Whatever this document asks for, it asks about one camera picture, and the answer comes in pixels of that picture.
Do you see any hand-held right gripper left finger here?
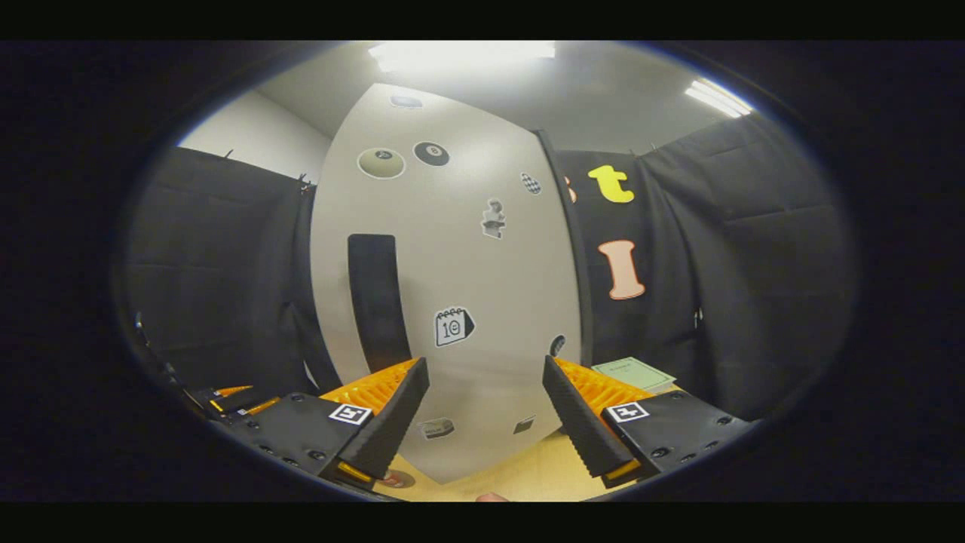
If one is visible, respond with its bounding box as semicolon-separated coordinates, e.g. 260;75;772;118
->
226;357;430;491

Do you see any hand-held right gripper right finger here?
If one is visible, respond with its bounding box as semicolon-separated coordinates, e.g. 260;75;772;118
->
541;354;755;489

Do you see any black cabinet door handle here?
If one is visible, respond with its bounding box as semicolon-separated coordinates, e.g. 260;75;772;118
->
347;234;414;374

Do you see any white cabinet door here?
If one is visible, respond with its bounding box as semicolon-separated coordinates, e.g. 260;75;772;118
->
309;83;583;485

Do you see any green notebook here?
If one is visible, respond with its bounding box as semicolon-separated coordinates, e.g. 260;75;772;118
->
592;356;678;395

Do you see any black backdrop cloth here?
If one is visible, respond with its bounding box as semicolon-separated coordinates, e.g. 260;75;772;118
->
124;113;856;423

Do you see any ceiling light panel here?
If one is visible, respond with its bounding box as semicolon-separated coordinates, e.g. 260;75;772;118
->
685;78;753;119
368;40;557;74

